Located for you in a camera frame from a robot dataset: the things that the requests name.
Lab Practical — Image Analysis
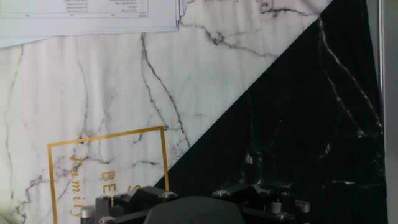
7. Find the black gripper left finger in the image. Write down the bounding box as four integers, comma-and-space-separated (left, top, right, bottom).
80, 185, 178, 224

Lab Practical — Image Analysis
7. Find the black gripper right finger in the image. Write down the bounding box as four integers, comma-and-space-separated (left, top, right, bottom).
213, 184, 312, 224

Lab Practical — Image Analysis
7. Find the marble pink black tablecloth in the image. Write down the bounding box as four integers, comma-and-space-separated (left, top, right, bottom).
0, 0, 388, 224

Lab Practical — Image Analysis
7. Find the printed table paper stack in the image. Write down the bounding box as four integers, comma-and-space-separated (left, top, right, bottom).
0, 0, 188, 49

